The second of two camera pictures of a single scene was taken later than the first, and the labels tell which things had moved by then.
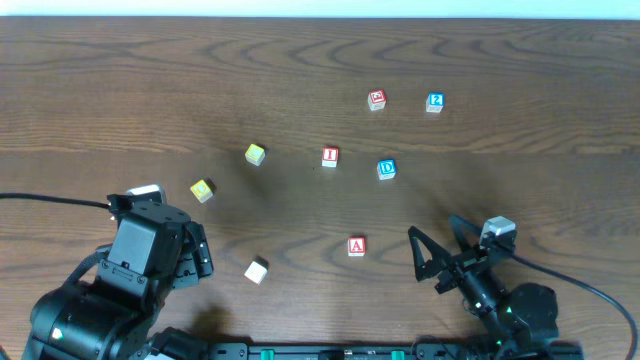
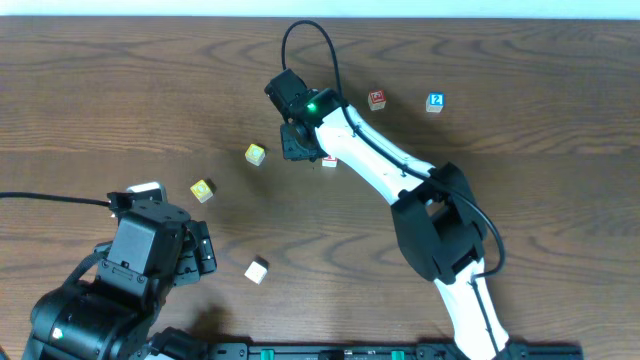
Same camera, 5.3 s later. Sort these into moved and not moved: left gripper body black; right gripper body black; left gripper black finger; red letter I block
Moved: right gripper body black
Not moved: left gripper body black; red letter I block; left gripper black finger
